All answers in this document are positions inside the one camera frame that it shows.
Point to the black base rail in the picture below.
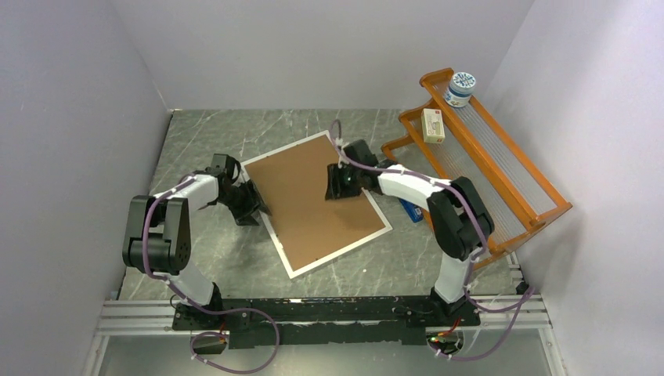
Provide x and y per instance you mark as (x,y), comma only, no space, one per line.
(252,322)

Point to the white picture frame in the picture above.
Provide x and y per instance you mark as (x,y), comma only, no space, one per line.
(332,259)

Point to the orange wooden shelf rack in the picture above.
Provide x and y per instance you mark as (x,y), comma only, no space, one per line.
(519,197)

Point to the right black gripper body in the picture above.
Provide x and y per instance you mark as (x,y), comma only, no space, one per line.
(344,180)

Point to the blue stapler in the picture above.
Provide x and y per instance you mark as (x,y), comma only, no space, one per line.
(414,212)

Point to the small cream box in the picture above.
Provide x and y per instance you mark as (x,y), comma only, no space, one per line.
(432,125)

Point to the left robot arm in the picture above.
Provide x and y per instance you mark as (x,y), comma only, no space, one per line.
(157,240)

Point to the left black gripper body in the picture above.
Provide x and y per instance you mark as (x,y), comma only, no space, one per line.
(243,200)

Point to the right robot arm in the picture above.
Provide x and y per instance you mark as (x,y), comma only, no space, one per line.
(460,221)

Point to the brown backing board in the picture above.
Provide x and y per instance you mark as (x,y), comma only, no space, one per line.
(311,202)

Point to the blue white round jar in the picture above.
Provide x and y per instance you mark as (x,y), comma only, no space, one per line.
(460,89)

